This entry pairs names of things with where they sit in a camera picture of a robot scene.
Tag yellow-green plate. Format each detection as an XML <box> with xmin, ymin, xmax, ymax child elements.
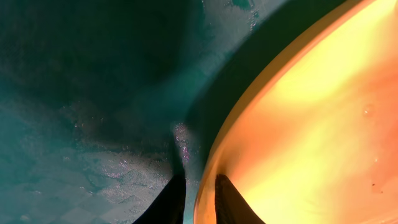
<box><xmin>193</xmin><ymin>0</ymin><xmax>397</xmax><ymax>223</ymax></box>

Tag teal plastic tray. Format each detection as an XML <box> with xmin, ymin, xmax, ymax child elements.
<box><xmin>1</xmin><ymin>0</ymin><xmax>339</xmax><ymax>223</ymax></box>

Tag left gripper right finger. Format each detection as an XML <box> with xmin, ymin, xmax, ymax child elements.
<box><xmin>215</xmin><ymin>174</ymin><xmax>265</xmax><ymax>224</ymax></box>

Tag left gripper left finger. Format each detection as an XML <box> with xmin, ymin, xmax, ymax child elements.
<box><xmin>132</xmin><ymin>175</ymin><xmax>186</xmax><ymax>224</ymax></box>

